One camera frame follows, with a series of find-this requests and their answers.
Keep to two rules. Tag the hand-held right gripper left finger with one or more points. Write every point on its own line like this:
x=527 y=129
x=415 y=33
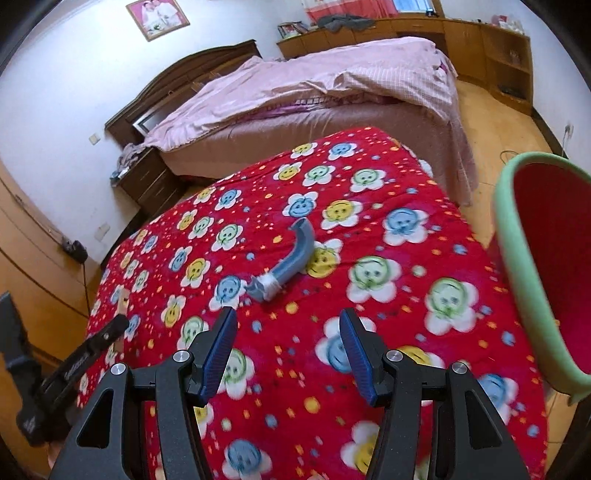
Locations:
x=219 y=355

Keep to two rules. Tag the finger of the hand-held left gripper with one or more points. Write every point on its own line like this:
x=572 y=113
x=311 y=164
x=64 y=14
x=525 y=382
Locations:
x=18 y=355
x=76 y=362

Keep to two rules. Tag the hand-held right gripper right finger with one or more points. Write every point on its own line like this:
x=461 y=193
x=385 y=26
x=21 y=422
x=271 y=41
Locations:
x=355 y=355

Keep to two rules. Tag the blue-grey curved tube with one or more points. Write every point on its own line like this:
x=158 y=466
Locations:
x=295 y=263

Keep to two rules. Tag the red smiley flower blanket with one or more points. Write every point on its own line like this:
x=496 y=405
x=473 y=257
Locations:
x=286 y=332

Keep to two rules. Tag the wooden wardrobe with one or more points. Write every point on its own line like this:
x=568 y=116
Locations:
x=27 y=258

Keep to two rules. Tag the dark wooden nightstand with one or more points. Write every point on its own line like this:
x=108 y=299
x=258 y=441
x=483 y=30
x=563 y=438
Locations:
x=152 y=184

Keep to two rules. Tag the pile of pink clothes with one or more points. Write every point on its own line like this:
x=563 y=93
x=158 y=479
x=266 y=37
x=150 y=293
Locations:
x=131 y=154

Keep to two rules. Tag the pink duvet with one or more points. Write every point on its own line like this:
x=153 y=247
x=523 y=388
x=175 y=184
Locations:
x=300 y=78

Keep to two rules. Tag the wooden bed with headboard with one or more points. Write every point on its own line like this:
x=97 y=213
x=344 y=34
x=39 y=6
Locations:
x=184 y=74

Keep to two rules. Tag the small photo frames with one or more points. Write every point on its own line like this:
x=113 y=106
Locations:
x=291 y=30

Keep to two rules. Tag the long low wooden cabinet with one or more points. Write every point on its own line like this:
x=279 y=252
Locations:
x=466 y=41

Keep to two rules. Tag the grey cloth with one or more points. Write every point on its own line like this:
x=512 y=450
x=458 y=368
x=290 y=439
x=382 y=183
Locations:
x=344 y=22

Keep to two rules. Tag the floral curtain with red hem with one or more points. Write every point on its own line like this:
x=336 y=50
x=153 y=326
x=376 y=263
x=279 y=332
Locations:
x=323 y=7

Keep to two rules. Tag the wooden framed window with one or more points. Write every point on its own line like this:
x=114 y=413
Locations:
x=411 y=4

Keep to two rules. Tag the white wall socket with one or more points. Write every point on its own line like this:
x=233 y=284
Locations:
x=102 y=231
x=569 y=130

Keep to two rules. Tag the white light switch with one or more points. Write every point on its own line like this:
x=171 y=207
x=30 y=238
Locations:
x=94 y=138

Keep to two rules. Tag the framed wall portrait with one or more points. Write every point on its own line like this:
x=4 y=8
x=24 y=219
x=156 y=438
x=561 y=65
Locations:
x=157 y=18

